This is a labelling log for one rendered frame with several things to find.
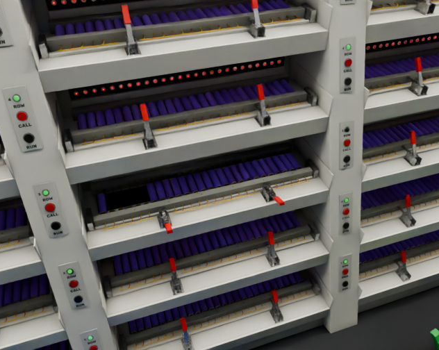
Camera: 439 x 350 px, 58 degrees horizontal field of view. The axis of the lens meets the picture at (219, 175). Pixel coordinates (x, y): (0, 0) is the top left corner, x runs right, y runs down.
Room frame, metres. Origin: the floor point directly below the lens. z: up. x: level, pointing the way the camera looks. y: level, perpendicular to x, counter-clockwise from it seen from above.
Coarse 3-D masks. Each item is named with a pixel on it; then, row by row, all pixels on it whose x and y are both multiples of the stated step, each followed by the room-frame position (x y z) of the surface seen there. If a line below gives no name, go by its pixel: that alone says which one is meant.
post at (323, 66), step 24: (288, 0) 1.09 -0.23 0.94; (336, 0) 0.91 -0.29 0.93; (360, 0) 0.93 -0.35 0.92; (336, 24) 0.91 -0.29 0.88; (360, 24) 0.93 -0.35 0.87; (336, 48) 0.91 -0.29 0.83; (360, 48) 0.93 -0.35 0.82; (312, 72) 0.98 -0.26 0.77; (336, 72) 0.91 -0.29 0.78; (360, 72) 0.93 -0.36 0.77; (336, 96) 0.91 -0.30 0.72; (360, 96) 0.93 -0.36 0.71; (336, 120) 0.91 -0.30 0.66; (360, 120) 0.93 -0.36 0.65; (312, 144) 0.99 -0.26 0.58; (336, 144) 0.91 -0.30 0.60; (360, 144) 0.93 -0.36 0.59; (336, 168) 0.91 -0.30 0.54; (360, 168) 0.93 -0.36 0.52; (336, 192) 0.91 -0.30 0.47; (360, 192) 0.93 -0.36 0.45; (336, 216) 0.91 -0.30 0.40; (360, 216) 0.93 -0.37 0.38; (336, 240) 0.91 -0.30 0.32; (336, 264) 0.91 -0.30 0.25; (336, 288) 0.91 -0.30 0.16; (336, 312) 0.91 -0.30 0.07
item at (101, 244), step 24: (264, 144) 1.05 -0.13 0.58; (312, 168) 0.95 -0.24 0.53; (288, 192) 0.90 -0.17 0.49; (312, 192) 0.90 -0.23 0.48; (192, 216) 0.84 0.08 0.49; (216, 216) 0.84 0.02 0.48; (240, 216) 0.85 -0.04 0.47; (264, 216) 0.88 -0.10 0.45; (96, 240) 0.78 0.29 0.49; (120, 240) 0.78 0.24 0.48; (144, 240) 0.79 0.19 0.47; (168, 240) 0.81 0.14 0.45
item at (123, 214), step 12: (252, 180) 0.92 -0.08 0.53; (264, 180) 0.92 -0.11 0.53; (276, 180) 0.92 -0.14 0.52; (288, 180) 0.93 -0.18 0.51; (204, 192) 0.88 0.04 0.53; (216, 192) 0.88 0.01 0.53; (228, 192) 0.89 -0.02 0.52; (144, 204) 0.85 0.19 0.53; (156, 204) 0.85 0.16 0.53; (168, 204) 0.85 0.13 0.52; (180, 204) 0.86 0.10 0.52; (96, 216) 0.82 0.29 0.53; (108, 216) 0.82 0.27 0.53; (120, 216) 0.82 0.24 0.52; (132, 216) 0.83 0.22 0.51; (108, 228) 0.80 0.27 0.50
